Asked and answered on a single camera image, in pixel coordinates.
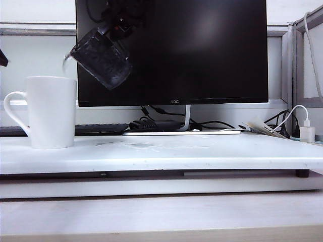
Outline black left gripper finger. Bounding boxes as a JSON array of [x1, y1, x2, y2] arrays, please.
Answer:
[[0, 49, 9, 68]]

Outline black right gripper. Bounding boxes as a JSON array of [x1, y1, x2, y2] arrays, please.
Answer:
[[96, 9, 141, 41]]

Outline translucent black cup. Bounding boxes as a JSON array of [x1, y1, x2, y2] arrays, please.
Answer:
[[62, 27, 134, 91]]

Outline white ceramic mug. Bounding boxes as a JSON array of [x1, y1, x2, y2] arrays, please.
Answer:
[[3, 76, 77, 150]]

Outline black AOC monitor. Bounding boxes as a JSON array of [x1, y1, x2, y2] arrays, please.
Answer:
[[75, 0, 269, 107]]

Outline black computer keyboard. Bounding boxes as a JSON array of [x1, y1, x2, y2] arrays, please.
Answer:
[[0, 123, 129, 137]]

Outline black power adapter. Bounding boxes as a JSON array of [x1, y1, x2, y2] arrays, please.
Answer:
[[129, 119, 184, 132]]

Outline silver white monitor stand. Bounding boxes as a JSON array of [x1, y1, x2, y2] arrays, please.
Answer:
[[123, 104, 242, 136]]

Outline white platform board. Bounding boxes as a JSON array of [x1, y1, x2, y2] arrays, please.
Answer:
[[0, 132, 323, 175]]

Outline grey aluminium partition rail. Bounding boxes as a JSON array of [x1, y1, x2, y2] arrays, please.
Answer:
[[0, 22, 77, 36]]

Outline black monitor cable bundle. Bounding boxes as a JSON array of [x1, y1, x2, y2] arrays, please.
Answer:
[[140, 104, 243, 132]]

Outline grey aluminium partition frame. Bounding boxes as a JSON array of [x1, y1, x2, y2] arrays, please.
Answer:
[[266, 4, 323, 111]]

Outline black cable bundle by charger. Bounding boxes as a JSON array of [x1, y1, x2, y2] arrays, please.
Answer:
[[263, 109, 301, 140]]

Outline thin white charger cable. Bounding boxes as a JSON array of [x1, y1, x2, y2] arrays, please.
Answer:
[[274, 104, 310, 132]]

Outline thick white hanging cable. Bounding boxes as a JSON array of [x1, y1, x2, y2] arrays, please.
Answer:
[[303, 11, 323, 99]]

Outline white wall charger plug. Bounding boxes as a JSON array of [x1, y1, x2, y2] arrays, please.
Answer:
[[299, 120, 316, 143]]

